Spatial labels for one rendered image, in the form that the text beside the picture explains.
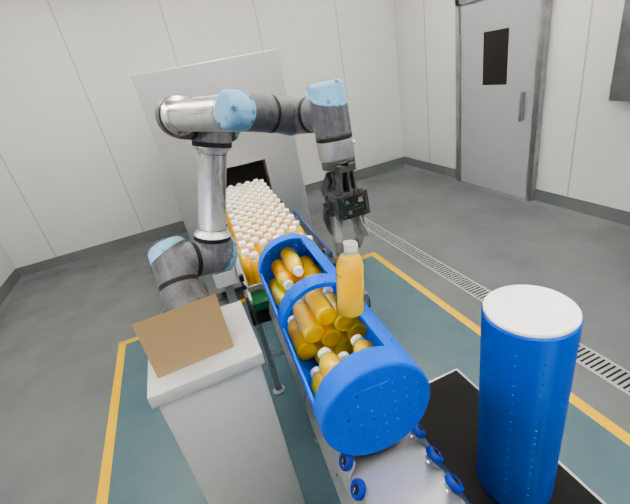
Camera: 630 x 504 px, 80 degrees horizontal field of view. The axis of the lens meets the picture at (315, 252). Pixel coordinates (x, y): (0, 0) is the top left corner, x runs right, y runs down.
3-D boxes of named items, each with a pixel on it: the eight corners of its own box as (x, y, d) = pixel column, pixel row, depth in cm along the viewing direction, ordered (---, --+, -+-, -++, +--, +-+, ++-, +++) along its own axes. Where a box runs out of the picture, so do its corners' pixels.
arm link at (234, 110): (135, 92, 100) (232, 73, 66) (176, 96, 107) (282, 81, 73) (140, 138, 103) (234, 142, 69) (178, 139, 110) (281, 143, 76)
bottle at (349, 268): (352, 302, 101) (351, 238, 93) (370, 313, 96) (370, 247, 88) (331, 311, 98) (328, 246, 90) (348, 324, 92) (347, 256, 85)
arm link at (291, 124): (253, 96, 80) (285, 89, 72) (294, 101, 88) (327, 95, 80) (255, 135, 82) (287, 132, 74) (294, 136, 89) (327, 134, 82)
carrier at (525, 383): (567, 481, 155) (502, 434, 177) (601, 308, 116) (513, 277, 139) (527, 529, 143) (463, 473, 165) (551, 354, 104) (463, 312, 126)
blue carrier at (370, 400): (334, 474, 93) (310, 393, 80) (267, 300, 169) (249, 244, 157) (434, 428, 98) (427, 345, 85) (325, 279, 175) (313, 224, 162)
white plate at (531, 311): (600, 305, 116) (599, 308, 116) (513, 275, 138) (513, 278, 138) (551, 350, 104) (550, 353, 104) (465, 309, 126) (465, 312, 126)
